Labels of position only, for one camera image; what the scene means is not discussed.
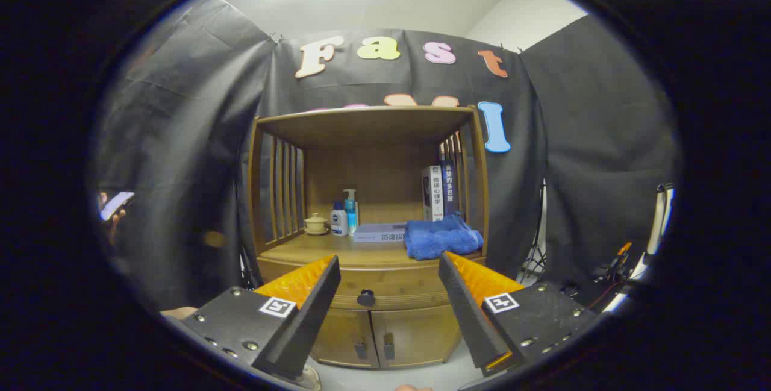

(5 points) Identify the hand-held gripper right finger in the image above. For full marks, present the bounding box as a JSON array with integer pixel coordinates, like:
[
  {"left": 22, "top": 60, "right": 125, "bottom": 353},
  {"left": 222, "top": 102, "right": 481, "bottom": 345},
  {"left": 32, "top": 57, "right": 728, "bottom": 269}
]
[{"left": 438, "top": 251, "right": 597, "bottom": 378}]

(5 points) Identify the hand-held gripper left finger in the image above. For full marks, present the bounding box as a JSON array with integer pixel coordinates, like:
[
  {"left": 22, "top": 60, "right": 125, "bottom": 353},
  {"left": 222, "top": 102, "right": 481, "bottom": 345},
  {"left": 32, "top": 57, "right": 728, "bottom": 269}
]
[{"left": 179, "top": 254, "right": 342, "bottom": 380}]

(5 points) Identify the wooden drawer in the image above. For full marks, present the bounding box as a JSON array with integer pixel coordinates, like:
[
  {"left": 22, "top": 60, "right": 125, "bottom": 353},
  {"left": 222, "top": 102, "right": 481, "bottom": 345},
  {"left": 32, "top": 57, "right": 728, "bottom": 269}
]
[{"left": 258, "top": 257, "right": 486, "bottom": 311}]

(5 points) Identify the wooden cabinet door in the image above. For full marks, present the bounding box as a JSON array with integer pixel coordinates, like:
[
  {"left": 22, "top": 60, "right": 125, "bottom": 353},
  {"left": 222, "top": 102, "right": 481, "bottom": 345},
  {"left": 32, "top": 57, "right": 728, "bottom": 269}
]
[
  {"left": 310, "top": 308, "right": 381, "bottom": 369},
  {"left": 370, "top": 305, "right": 464, "bottom": 368}
]

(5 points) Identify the wooden countertop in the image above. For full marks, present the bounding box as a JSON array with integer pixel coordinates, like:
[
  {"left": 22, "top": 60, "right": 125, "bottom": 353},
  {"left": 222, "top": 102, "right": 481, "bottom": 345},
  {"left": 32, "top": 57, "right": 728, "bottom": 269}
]
[{"left": 260, "top": 231, "right": 485, "bottom": 268}]

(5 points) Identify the wooden cabinet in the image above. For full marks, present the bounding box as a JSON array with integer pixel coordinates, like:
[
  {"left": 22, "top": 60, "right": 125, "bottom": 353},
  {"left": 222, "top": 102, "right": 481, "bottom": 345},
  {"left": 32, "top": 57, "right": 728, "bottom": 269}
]
[{"left": 246, "top": 105, "right": 490, "bottom": 370}]

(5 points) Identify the blue folded towel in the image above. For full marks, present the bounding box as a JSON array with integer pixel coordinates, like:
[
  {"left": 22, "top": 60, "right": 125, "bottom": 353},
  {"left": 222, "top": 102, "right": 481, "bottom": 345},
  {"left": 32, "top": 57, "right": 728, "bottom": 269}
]
[{"left": 404, "top": 213, "right": 484, "bottom": 261}]

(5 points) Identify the beige lidded teacup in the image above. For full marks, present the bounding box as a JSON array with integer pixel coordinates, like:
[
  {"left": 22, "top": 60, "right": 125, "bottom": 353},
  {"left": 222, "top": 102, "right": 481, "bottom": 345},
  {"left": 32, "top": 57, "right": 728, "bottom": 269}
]
[{"left": 303, "top": 213, "right": 330, "bottom": 236}]

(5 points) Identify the white bottle with blue cap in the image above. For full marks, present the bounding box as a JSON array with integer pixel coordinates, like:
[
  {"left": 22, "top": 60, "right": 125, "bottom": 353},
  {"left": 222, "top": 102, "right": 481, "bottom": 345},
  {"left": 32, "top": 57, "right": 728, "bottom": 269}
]
[{"left": 331, "top": 200, "right": 349, "bottom": 237}]

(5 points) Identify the flat-lying white book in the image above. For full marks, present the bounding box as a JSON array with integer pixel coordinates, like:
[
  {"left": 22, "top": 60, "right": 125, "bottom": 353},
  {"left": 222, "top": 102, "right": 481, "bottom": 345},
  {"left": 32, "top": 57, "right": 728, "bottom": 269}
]
[{"left": 352, "top": 223, "right": 409, "bottom": 243}]

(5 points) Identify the blue pump bottle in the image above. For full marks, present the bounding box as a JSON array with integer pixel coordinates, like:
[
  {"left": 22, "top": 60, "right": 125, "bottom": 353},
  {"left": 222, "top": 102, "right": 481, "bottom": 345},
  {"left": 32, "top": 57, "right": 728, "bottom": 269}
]
[{"left": 343, "top": 189, "right": 360, "bottom": 234}]

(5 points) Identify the dark blue upright book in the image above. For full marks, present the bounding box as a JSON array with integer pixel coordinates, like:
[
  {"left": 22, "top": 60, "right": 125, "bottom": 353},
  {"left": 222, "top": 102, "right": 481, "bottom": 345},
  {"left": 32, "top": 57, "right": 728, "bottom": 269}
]
[{"left": 441, "top": 160, "right": 460, "bottom": 218}]

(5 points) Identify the white upright book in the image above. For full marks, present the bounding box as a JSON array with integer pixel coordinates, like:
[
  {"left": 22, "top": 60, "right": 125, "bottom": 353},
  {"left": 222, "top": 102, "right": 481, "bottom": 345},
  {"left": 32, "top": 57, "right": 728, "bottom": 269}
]
[{"left": 422, "top": 165, "right": 445, "bottom": 222}]

